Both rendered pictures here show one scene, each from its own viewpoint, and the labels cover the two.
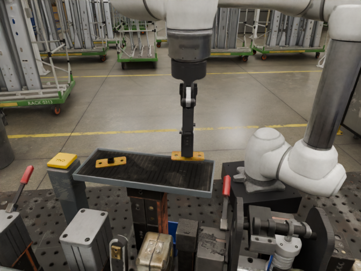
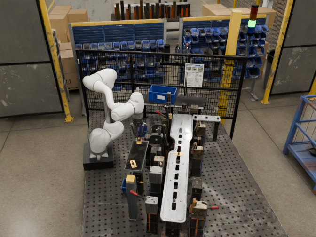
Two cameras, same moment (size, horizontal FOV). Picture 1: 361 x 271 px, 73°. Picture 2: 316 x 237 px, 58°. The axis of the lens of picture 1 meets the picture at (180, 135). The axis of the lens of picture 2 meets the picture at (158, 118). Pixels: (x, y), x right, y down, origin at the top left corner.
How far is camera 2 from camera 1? 2.26 m
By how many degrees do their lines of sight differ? 77
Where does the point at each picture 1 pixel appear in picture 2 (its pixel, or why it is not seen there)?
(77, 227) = (157, 170)
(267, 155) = (106, 137)
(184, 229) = (154, 151)
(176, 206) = (104, 188)
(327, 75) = not seen: hidden behind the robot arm
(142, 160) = (131, 156)
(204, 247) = (158, 149)
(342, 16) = (109, 84)
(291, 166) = (113, 132)
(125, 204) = (100, 210)
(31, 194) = not seen: outside the picture
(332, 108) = not seen: hidden behind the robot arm
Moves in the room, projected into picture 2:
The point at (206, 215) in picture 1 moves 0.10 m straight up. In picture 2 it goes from (111, 177) to (110, 169)
